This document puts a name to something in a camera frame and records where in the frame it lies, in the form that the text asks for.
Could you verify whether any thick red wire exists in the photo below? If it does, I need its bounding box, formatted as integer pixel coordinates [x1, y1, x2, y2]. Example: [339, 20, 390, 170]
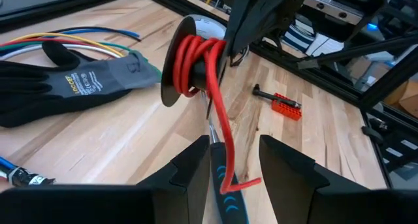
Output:
[172, 34, 263, 195]

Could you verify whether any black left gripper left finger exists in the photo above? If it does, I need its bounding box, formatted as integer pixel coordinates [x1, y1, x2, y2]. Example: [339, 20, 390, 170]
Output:
[0, 135, 212, 224]

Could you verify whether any thin black wire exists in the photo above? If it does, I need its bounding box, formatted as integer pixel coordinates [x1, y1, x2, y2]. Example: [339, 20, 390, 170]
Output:
[48, 25, 142, 42]

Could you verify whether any brown cardboard box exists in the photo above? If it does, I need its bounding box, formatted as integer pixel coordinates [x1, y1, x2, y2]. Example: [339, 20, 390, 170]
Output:
[383, 79, 418, 120]

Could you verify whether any blue multimeter with wires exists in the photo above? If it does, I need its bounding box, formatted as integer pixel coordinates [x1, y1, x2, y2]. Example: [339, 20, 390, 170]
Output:
[0, 40, 163, 129]

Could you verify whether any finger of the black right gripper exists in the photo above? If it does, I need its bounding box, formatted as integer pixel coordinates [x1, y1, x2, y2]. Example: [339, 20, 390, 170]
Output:
[236, 0, 310, 57]
[224, 0, 259, 56]

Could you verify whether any yellow wire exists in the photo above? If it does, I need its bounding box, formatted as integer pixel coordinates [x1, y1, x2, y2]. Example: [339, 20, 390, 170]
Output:
[8, 31, 125, 58]

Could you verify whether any blue black handled screwdriver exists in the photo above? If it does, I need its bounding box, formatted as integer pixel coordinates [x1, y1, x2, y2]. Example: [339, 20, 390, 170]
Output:
[204, 89, 251, 224]

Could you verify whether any red bit holder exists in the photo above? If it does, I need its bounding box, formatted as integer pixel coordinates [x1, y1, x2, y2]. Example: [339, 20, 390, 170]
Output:
[270, 92, 303, 121]

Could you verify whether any thin black cable coil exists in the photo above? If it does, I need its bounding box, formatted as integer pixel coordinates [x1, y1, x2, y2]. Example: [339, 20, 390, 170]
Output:
[229, 44, 251, 68]

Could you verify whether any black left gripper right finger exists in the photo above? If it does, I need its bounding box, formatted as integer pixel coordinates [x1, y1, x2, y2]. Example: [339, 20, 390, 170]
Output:
[259, 134, 418, 224]

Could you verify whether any coloured wire bundle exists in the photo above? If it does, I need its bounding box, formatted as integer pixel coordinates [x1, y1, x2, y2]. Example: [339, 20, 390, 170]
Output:
[0, 27, 141, 57]

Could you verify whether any blue white striped cloth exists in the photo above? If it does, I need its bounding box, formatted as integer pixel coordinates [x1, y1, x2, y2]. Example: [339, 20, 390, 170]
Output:
[281, 22, 325, 57]

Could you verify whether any black taped wire bundle end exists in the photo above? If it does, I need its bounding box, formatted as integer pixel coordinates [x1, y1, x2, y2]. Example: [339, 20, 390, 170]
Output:
[0, 155, 57, 188]

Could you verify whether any thin red wire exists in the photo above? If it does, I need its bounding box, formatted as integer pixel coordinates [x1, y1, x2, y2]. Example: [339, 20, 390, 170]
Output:
[0, 37, 110, 50]

